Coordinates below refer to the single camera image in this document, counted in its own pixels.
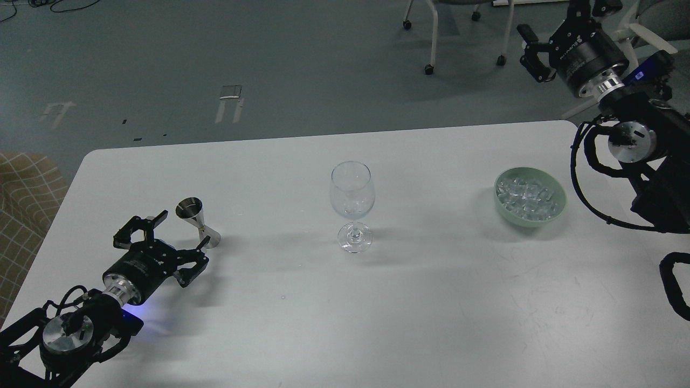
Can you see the steel double jigger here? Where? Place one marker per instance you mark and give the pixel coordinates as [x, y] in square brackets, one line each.
[191, 210]

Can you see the green ice bowl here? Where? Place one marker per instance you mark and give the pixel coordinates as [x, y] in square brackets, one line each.
[528, 197]

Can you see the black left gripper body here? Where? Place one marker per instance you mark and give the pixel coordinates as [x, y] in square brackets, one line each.
[138, 274]

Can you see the clear wine glass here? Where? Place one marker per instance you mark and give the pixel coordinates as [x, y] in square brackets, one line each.
[352, 196]

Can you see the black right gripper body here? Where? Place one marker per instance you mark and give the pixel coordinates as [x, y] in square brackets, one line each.
[580, 51]

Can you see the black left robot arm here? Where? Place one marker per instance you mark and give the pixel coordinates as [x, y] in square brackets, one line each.
[54, 345]

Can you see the white office chair right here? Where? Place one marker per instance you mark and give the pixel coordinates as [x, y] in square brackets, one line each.
[645, 39]

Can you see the grey floor plate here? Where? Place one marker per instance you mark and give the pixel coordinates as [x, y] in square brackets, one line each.
[231, 92]

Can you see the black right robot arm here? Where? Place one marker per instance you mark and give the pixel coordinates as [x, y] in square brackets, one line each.
[637, 135]

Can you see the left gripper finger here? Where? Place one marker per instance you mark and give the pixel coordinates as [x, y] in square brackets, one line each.
[189, 263]
[122, 239]

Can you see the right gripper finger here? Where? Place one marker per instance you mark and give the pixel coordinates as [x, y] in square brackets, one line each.
[530, 59]
[580, 11]

